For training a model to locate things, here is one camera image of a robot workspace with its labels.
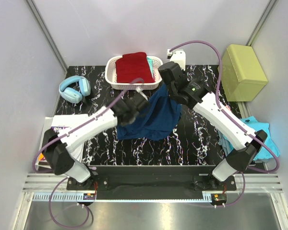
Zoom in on navy blue t shirt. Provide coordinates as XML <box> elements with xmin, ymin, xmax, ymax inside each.
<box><xmin>117</xmin><ymin>84</ymin><xmax>181</xmax><ymax>141</ymax></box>

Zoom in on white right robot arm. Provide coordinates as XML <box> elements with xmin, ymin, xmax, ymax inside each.
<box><xmin>158</xmin><ymin>61</ymin><xmax>267</xmax><ymax>190</ymax></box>

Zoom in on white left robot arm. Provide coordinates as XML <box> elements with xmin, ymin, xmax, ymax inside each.
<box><xmin>41</xmin><ymin>91</ymin><xmax>149</xmax><ymax>190</ymax></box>

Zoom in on folded red t shirt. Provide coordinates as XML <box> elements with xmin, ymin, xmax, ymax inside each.
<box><xmin>115</xmin><ymin>52</ymin><xmax>155</xmax><ymax>83</ymax></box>

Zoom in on white plastic basket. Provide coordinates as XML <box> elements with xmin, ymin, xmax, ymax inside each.
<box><xmin>105</xmin><ymin>56</ymin><xmax>163</xmax><ymax>90</ymax></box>

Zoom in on folded teal t shirt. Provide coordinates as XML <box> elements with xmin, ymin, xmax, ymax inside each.
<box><xmin>146</xmin><ymin>57</ymin><xmax>155</xmax><ymax>79</ymax></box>

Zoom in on yellow-green box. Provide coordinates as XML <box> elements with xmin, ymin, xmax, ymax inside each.
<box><xmin>221</xmin><ymin>44</ymin><xmax>268</xmax><ymax>102</ymax></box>

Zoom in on grey-blue t shirt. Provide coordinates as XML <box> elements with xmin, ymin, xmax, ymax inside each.
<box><xmin>218</xmin><ymin>131</ymin><xmax>233</xmax><ymax>156</ymax></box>

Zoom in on light blue headphones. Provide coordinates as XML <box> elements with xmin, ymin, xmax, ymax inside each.
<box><xmin>59</xmin><ymin>75</ymin><xmax>91</xmax><ymax>104</ymax></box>

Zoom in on cyan t shirt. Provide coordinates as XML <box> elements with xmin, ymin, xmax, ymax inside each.
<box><xmin>220</xmin><ymin>116</ymin><xmax>281</xmax><ymax>161</ymax></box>

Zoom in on Roald Dahl book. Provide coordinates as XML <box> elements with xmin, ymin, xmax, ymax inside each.
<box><xmin>41</xmin><ymin>126</ymin><xmax>70</xmax><ymax>169</ymax></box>

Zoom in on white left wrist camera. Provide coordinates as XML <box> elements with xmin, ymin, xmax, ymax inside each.
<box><xmin>136</xmin><ymin>87</ymin><xmax>146</xmax><ymax>97</ymax></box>

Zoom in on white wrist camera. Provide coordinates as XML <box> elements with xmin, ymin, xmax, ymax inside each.
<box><xmin>167</xmin><ymin>49</ymin><xmax>186</xmax><ymax>71</ymax></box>
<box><xmin>136</xmin><ymin>87</ymin><xmax>146</xmax><ymax>97</ymax></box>

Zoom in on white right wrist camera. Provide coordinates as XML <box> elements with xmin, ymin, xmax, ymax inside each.
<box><xmin>167</xmin><ymin>49</ymin><xmax>186</xmax><ymax>71</ymax></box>

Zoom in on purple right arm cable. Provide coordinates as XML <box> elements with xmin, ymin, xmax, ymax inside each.
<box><xmin>169</xmin><ymin>40</ymin><xmax>280</xmax><ymax>208</ymax></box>

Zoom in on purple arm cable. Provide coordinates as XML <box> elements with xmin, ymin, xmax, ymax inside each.
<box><xmin>32</xmin><ymin>77</ymin><xmax>146</xmax><ymax>229</ymax></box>
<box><xmin>169</xmin><ymin>40</ymin><xmax>280</xmax><ymax>208</ymax></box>

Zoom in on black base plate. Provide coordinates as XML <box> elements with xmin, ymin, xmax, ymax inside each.
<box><xmin>67</xmin><ymin>165</ymin><xmax>237</xmax><ymax>192</ymax></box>

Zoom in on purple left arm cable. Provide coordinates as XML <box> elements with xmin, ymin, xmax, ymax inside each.
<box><xmin>32</xmin><ymin>77</ymin><xmax>146</xmax><ymax>229</ymax></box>

